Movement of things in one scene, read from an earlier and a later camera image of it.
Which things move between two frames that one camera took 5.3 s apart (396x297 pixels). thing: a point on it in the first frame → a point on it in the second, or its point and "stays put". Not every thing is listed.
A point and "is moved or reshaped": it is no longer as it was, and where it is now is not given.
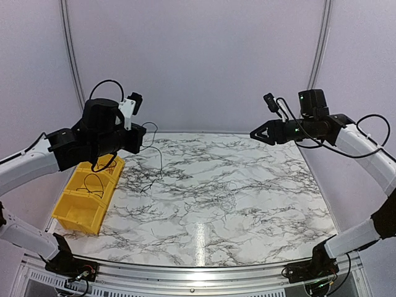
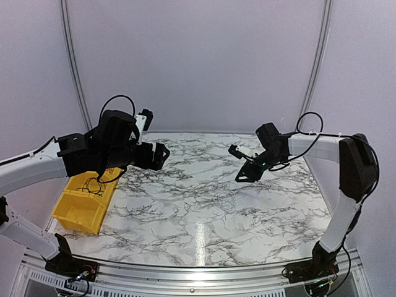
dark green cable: x=93 y=190 is moved or reshaped
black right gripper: x=276 y=132 → x=253 y=175
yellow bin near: x=80 y=211 stays put
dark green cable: x=161 y=171 → x=92 y=185
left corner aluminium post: x=77 y=78 stays put
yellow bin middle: x=92 y=184 stays put
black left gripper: x=138 y=132 → x=158 y=161
